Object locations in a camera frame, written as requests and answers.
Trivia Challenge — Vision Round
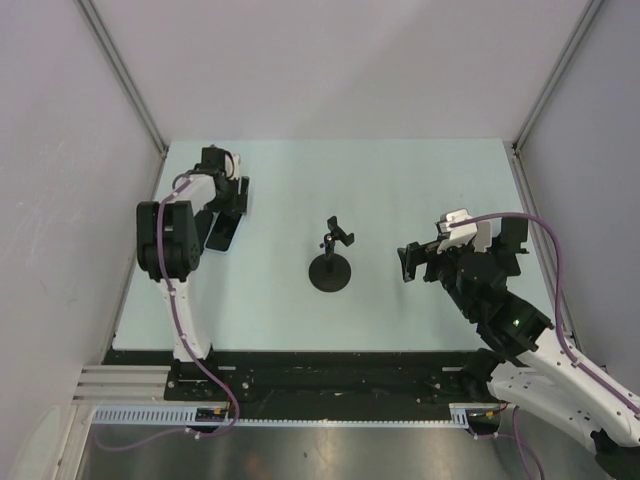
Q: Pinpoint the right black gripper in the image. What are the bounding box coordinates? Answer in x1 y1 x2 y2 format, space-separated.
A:
397 234 478 320

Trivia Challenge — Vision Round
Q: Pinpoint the phone with light blue case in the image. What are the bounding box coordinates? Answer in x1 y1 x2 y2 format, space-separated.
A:
204 212 242 253

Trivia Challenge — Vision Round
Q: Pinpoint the black round base phone stand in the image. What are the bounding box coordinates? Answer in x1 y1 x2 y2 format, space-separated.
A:
308 216 355 293

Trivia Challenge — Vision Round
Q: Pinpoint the black phone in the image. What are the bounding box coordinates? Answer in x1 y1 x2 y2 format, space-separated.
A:
195 210 214 243

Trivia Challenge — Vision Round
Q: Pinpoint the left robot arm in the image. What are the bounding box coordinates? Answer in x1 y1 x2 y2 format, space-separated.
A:
136 145 250 362

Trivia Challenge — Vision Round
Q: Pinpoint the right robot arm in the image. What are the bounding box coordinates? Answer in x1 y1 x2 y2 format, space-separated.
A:
397 238 639 479

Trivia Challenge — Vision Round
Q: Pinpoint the black folding phone stand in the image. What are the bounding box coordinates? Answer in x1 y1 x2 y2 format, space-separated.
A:
492 217 529 277

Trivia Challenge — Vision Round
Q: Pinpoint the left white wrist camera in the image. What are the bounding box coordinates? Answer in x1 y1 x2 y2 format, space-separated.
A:
223 150 241 180

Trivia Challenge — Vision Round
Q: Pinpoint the right aluminium frame post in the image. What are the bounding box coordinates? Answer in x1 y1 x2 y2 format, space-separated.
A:
510 0 609 159

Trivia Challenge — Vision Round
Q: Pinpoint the aluminium frame post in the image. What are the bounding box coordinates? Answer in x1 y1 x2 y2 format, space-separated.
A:
74 0 169 159
510 0 609 159

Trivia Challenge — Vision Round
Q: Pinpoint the white slotted cable duct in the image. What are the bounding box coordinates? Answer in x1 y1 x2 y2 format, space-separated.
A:
92 402 474 429

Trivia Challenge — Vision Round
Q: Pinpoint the left aluminium frame post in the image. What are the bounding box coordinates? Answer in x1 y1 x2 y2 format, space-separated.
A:
74 0 169 159

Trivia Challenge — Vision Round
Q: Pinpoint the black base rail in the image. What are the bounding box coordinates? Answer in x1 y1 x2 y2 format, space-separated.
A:
104 349 504 422

